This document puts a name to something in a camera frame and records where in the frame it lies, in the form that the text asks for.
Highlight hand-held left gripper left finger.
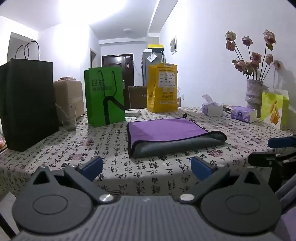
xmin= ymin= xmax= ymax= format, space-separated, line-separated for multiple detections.
xmin=31 ymin=156 xmax=114 ymax=204

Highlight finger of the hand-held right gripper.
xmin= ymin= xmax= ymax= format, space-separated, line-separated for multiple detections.
xmin=268 ymin=137 xmax=296 ymax=149
xmin=248 ymin=150 xmax=296 ymax=194

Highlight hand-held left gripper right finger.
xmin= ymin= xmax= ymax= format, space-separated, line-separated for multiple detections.
xmin=178 ymin=156 xmax=265 ymax=204

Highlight purple and grey towel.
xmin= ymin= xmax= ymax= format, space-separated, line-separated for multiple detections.
xmin=127 ymin=113 xmax=227 ymax=159

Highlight yellow-green gift bag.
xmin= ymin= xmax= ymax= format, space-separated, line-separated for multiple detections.
xmin=260 ymin=89 xmax=290 ymax=131

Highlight purple tissue pack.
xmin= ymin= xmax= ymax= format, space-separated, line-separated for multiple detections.
xmin=230 ymin=106 xmax=257 ymax=123

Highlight clear plastic bag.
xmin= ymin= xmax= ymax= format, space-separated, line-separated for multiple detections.
xmin=55 ymin=103 xmax=77 ymax=130

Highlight wrapped flower vase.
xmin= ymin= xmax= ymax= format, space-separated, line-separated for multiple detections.
xmin=245 ymin=79 xmax=264 ymax=111

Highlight open purple tissue box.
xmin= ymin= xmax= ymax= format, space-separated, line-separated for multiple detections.
xmin=201 ymin=94 xmax=224 ymax=116

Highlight purple cloth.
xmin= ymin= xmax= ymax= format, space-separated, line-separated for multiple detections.
xmin=274 ymin=178 xmax=296 ymax=241

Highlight green paper bag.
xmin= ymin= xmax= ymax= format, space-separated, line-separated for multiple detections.
xmin=84 ymin=67 xmax=126 ymax=127

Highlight taped brown parcel box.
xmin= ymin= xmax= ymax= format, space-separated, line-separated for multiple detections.
xmin=53 ymin=77 xmax=85 ymax=121

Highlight brown cardboard box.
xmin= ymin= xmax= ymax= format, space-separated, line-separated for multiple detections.
xmin=128 ymin=86 xmax=148 ymax=109

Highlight yellow printed bag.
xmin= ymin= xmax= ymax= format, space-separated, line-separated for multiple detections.
xmin=147 ymin=62 xmax=178 ymax=113

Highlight dried roses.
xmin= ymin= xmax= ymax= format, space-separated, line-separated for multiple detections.
xmin=225 ymin=29 xmax=281 ymax=81

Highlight black paper bag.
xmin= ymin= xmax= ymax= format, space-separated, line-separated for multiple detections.
xmin=0 ymin=41 xmax=60 ymax=153

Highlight dark wooden door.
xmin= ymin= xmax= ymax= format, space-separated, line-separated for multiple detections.
xmin=101 ymin=53 xmax=134 ymax=109

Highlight grey refrigerator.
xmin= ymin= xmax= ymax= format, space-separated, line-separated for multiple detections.
xmin=142 ymin=51 xmax=165 ymax=87

